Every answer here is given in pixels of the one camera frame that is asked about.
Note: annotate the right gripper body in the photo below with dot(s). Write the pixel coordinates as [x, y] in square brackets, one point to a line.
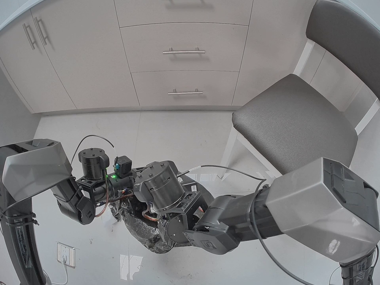
[187, 188]

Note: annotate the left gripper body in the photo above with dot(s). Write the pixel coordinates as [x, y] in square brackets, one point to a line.
[121, 185]

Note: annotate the black plastic bag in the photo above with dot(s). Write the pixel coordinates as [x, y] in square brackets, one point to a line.
[139, 227]

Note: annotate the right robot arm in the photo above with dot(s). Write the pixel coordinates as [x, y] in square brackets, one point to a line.
[311, 200]

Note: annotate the crumpled black plastic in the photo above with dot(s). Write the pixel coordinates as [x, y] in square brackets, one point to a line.
[115, 211]

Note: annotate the beige cabinet with drawers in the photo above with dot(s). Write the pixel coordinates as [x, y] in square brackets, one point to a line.
[89, 70]

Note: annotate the grey chair with white legs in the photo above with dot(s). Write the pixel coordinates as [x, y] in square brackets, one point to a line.
[297, 123]

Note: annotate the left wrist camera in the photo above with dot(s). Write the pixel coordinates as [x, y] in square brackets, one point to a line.
[123, 166]

